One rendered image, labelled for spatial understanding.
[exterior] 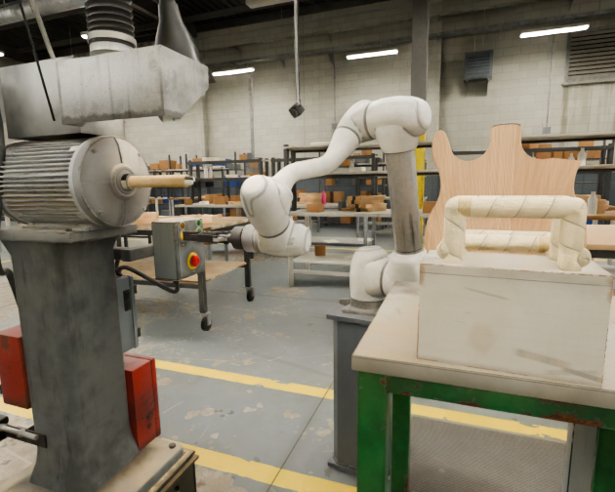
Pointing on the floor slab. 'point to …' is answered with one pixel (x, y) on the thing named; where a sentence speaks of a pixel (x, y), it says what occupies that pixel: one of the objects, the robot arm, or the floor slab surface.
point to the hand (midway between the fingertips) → (192, 235)
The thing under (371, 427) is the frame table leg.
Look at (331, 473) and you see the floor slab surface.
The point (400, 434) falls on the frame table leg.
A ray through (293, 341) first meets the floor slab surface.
